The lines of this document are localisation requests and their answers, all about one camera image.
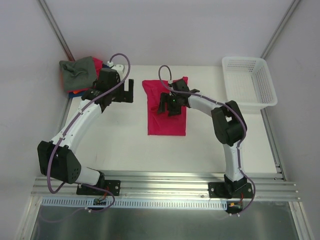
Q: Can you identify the crimson pink t shirt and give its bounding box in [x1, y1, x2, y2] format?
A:
[142, 80, 187, 136]

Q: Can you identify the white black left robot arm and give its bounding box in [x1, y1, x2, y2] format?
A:
[37, 68, 134, 194]

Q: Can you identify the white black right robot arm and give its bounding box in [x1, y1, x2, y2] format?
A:
[157, 79, 248, 199]

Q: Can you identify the folded red t shirt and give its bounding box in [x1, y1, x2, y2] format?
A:
[92, 57, 103, 74]

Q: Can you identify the folded navy blue t shirt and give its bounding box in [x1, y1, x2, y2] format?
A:
[68, 90, 85, 99]

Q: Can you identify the white plastic mesh basket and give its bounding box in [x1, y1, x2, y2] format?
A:
[221, 56, 278, 111]

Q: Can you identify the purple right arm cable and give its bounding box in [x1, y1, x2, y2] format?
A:
[158, 65, 256, 218]

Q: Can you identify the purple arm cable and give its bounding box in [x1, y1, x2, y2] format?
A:
[46, 53, 131, 213]
[158, 65, 256, 218]

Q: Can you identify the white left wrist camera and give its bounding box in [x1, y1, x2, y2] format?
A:
[106, 61, 125, 76]

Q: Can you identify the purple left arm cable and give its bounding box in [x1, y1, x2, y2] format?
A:
[46, 53, 131, 213]

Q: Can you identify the aluminium frame rail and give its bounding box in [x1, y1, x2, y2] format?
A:
[31, 169, 300, 202]

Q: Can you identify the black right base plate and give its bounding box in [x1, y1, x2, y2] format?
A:
[208, 182, 254, 199]

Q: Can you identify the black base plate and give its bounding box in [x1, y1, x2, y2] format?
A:
[208, 182, 254, 199]
[76, 179, 121, 196]

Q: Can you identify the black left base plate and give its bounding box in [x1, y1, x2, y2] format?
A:
[76, 179, 121, 196]

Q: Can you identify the white slotted cable duct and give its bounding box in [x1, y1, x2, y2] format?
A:
[41, 197, 227, 211]

